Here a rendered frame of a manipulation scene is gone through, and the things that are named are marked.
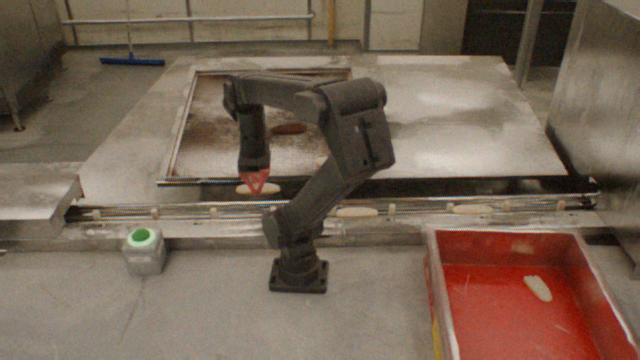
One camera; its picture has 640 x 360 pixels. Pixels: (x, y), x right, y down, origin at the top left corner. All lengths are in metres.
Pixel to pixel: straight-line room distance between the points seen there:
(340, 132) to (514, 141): 0.88
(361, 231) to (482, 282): 0.28
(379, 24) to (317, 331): 3.82
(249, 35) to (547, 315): 4.19
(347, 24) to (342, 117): 4.22
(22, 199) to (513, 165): 1.20
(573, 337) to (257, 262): 0.65
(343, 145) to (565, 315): 0.63
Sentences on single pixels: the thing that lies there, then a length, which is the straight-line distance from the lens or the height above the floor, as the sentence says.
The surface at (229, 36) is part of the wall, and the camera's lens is 4.92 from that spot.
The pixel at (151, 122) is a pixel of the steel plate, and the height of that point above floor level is 0.82.
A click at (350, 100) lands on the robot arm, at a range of 0.66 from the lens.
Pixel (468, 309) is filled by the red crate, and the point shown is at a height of 0.82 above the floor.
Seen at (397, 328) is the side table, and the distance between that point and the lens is 0.99.
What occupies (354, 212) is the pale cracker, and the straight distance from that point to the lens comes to 1.18.
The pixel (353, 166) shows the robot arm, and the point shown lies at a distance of 0.65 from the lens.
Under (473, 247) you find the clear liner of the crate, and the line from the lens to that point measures 1.10.
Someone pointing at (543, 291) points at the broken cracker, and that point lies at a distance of 1.12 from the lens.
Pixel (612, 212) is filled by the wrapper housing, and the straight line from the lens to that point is 1.28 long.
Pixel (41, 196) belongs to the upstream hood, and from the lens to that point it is 1.30.
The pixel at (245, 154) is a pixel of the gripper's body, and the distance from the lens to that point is 1.08.
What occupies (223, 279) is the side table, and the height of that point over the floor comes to 0.82.
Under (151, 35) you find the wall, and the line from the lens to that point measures 5.07.
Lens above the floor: 1.58
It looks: 34 degrees down
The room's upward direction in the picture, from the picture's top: straight up
